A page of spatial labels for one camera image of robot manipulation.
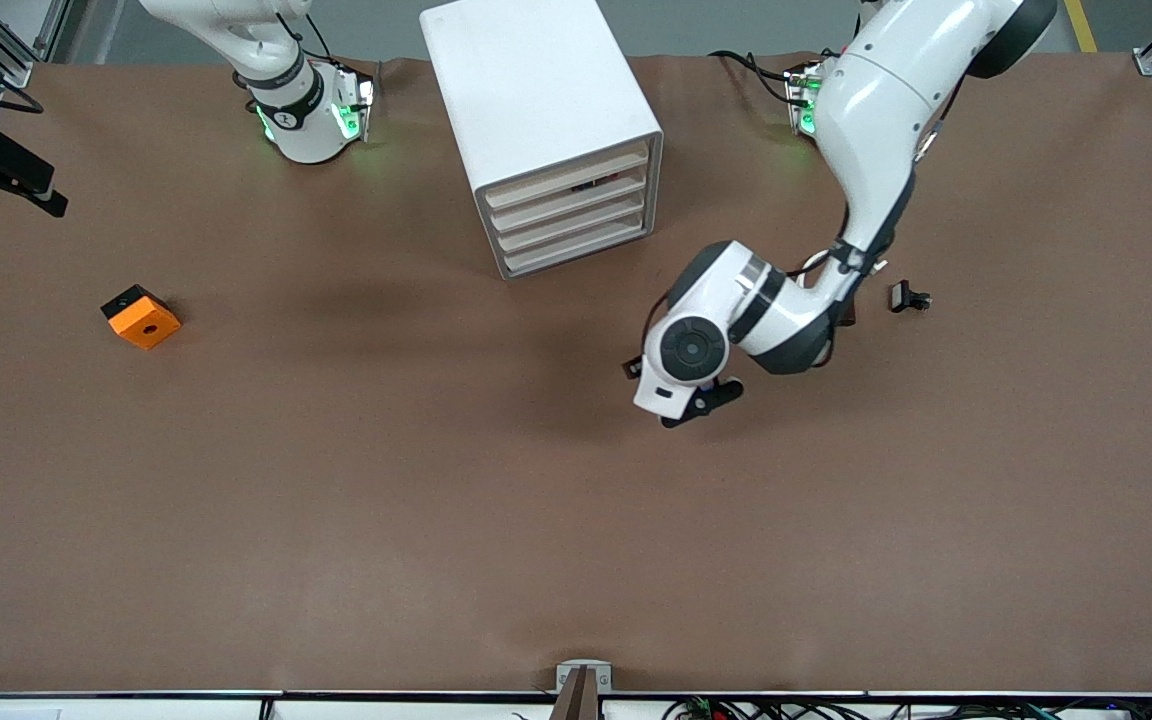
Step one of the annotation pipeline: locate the white beige cabinet drawer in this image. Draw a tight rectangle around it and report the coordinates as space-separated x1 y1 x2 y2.
502 220 651 279
496 196 651 259
489 172 651 236
484 144 651 209

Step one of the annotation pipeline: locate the orange black button box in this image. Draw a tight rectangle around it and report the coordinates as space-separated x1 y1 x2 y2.
101 284 182 351

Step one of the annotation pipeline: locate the white drawer cabinet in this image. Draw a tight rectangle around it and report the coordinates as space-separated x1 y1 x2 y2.
420 0 665 281

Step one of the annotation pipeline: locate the brown tapered pole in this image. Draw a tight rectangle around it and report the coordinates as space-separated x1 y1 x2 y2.
548 668 605 720

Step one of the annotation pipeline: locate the white half-ring clamp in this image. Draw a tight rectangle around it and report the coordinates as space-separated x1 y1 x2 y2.
798 248 889 276

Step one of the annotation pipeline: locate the grey metal bracket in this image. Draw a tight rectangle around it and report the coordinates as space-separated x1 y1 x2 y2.
556 660 614 693

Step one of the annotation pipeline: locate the black base cable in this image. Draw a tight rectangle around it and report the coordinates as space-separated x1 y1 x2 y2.
708 48 799 106

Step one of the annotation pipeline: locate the tangled cable bundle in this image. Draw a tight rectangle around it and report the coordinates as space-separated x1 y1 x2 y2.
661 695 1152 720

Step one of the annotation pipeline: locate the white table edge rail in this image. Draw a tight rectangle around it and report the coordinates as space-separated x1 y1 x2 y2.
0 690 1152 720

